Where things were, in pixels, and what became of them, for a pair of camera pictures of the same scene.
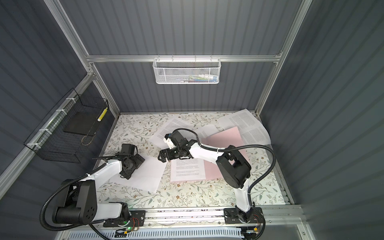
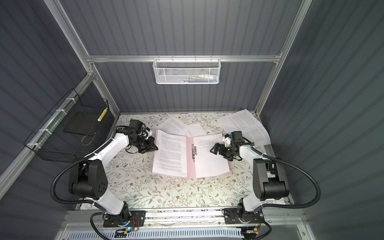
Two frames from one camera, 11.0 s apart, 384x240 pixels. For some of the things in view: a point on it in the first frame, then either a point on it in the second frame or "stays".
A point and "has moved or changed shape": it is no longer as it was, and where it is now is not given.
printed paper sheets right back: (252, 131) stays
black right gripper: (163, 153) → (222, 152)
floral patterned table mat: (265, 188) stays
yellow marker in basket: (102, 114) stays
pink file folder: (231, 137) has moved or changed shape
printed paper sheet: (185, 169) → (208, 164)
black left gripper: (138, 160) → (151, 146)
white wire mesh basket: (186, 71) stays
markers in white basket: (203, 78) stays
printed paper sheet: (147, 177) → (170, 154)
